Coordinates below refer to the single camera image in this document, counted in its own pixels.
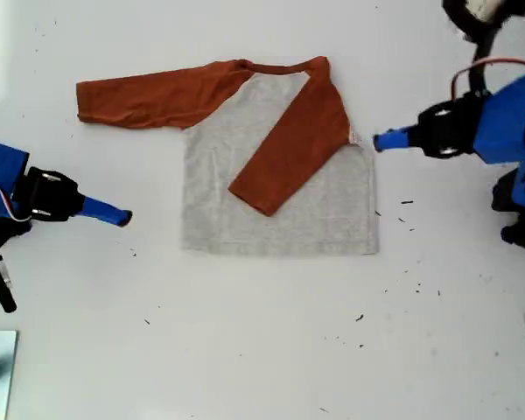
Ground grey t shirt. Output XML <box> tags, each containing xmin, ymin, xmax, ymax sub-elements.
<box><xmin>75</xmin><ymin>55</ymin><xmax>381</xmax><ymax>256</ymax></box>

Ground black camera stalk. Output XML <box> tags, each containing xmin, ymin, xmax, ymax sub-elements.
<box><xmin>0</xmin><ymin>250</ymin><xmax>18</xmax><ymax>313</ymax></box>
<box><xmin>469</xmin><ymin>34</ymin><xmax>499</xmax><ymax>96</ymax></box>

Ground red white arm wire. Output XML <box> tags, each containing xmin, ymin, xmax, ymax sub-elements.
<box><xmin>0</xmin><ymin>174</ymin><xmax>32</xmax><ymax>223</ymax></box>
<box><xmin>449</xmin><ymin>58</ymin><xmax>525</xmax><ymax>105</ymax></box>

